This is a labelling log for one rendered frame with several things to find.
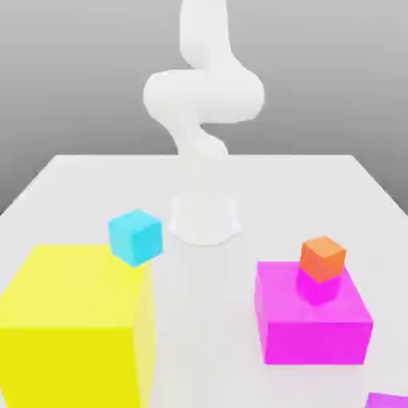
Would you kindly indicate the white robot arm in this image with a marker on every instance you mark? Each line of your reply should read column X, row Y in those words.
column 204, row 95

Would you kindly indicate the small cyan cube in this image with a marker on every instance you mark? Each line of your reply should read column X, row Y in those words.
column 135, row 237

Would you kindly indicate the small orange cube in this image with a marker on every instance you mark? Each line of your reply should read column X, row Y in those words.
column 322, row 258

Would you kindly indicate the small purple cube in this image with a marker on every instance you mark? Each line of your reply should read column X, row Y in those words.
column 387, row 401

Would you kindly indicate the large magenta box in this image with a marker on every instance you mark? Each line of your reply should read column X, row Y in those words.
column 314, row 328

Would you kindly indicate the large yellow box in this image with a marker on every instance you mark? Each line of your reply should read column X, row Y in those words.
column 70, row 318

